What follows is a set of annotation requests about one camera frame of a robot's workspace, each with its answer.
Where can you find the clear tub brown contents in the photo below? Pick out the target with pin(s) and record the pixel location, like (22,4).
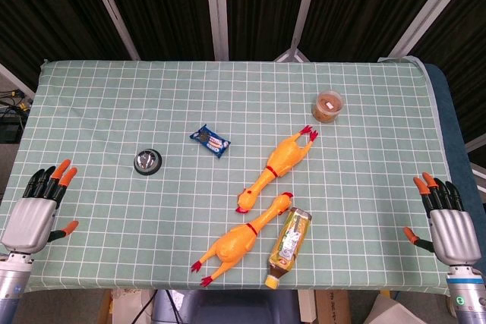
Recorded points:
(327,106)

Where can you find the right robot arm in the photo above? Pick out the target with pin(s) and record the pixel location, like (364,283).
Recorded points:
(466,293)

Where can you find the yellow rubber chicken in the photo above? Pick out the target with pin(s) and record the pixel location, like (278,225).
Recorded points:
(279,166)
(247,238)

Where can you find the blue cookie packet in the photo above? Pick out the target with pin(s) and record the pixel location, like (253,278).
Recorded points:
(210,141)

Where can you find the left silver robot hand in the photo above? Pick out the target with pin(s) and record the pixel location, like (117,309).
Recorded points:
(30,221)

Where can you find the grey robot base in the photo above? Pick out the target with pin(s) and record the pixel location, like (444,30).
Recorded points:
(212,307)

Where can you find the green grid tablecloth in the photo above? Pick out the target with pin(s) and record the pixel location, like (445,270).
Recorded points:
(228,111)

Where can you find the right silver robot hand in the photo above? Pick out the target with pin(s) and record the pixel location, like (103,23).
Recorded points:
(452,233)

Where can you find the cardboard box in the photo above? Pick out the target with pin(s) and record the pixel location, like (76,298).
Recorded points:
(332,307)

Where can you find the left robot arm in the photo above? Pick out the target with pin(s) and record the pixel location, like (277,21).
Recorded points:
(13,282)

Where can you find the tea bottle yellow cap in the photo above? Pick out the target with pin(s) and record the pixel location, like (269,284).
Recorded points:
(290,244)

